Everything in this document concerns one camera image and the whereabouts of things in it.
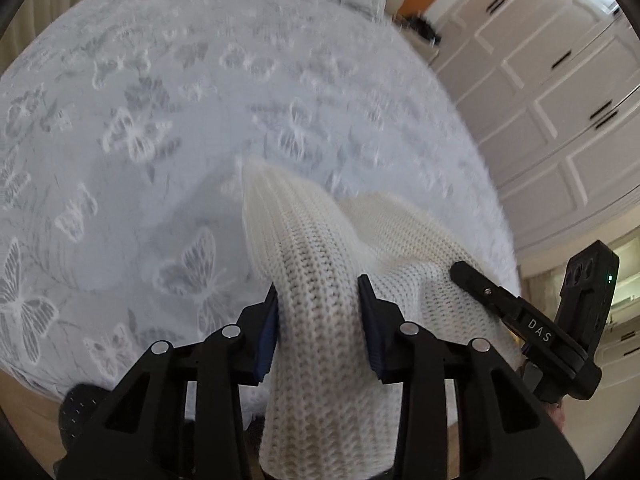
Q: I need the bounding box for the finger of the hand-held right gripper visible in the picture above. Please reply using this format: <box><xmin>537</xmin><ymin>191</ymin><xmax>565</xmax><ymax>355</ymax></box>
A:
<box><xmin>449</xmin><ymin>260</ymin><xmax>561</xmax><ymax>346</ymax></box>

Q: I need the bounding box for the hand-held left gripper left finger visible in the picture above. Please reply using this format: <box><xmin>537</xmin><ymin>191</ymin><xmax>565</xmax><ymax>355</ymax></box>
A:
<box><xmin>57</xmin><ymin>282</ymin><xmax>279</xmax><ymax>480</ymax></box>

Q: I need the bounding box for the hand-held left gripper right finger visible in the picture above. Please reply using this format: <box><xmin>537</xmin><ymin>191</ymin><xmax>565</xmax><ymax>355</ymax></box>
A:
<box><xmin>357</xmin><ymin>275</ymin><xmax>583</xmax><ymax>480</ymax></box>

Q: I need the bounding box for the white red navy knit sweater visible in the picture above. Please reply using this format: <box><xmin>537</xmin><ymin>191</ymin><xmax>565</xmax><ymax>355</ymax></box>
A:
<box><xmin>240</xmin><ymin>157</ymin><xmax>523</xmax><ymax>480</ymax></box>

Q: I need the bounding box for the white panelled wardrobe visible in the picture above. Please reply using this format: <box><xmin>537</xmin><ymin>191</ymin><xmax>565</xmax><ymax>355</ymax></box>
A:
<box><xmin>425</xmin><ymin>0</ymin><xmax>640</xmax><ymax>251</ymax></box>

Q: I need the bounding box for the grey butterfly print bedspread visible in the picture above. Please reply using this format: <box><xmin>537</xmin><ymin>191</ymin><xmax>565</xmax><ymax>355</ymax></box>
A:
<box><xmin>0</xmin><ymin>0</ymin><xmax>521</xmax><ymax>406</ymax></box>

